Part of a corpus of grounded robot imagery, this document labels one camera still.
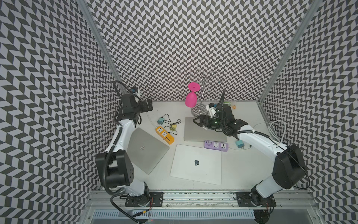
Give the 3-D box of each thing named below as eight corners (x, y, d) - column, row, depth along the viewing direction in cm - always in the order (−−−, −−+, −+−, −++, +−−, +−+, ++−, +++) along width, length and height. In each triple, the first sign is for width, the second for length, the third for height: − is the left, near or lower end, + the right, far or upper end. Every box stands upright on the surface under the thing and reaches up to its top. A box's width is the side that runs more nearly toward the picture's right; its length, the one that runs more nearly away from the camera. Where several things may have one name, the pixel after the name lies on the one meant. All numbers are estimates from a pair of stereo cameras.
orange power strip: (154, 131, 102) (154, 129, 99) (160, 127, 104) (159, 125, 102) (170, 145, 95) (170, 143, 92) (176, 140, 97) (175, 138, 95)
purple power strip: (203, 148, 94) (203, 146, 92) (204, 140, 97) (204, 138, 95) (227, 152, 92) (228, 150, 90) (227, 144, 96) (228, 142, 93)
